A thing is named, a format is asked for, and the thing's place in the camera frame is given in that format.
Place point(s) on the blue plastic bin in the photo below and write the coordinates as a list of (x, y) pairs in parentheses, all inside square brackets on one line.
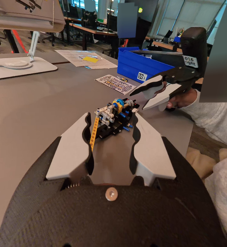
[(132, 65)]

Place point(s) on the person's right hand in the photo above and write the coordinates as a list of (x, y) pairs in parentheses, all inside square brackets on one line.
[(186, 98)]

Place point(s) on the zebra striped sticker sheet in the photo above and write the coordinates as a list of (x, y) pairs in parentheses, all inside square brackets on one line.
[(113, 84)]

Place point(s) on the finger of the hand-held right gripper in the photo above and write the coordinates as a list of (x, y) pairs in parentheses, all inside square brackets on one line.
[(155, 80), (161, 98)]

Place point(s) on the black yellow lego vehicle model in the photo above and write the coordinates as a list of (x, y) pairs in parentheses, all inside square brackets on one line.
[(120, 106)]

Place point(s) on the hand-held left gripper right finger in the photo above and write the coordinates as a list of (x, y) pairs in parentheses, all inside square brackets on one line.
[(154, 156)]

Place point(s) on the white desk stand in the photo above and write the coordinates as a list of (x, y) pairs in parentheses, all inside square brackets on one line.
[(44, 67)]

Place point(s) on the blue pen holder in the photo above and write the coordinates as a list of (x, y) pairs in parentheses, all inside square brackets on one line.
[(178, 38)]

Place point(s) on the grey fabric cushion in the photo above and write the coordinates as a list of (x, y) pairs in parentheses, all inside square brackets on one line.
[(225, 193)]

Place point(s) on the yellow paper note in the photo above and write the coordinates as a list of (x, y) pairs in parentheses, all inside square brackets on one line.
[(90, 59)]

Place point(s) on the person's right forearm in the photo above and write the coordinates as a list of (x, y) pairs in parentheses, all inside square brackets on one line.
[(211, 119)]

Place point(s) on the green wall sign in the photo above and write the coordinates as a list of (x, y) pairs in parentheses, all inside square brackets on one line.
[(140, 10)]

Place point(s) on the black desk leg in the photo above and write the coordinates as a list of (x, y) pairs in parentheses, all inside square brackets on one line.
[(11, 41)]

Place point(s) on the printed paper sheet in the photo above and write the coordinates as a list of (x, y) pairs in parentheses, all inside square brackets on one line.
[(71, 56)]

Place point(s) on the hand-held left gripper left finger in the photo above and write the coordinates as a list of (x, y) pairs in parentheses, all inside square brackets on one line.
[(69, 154)]

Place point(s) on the wooden office desk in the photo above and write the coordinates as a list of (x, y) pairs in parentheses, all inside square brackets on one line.
[(159, 44), (94, 30)]

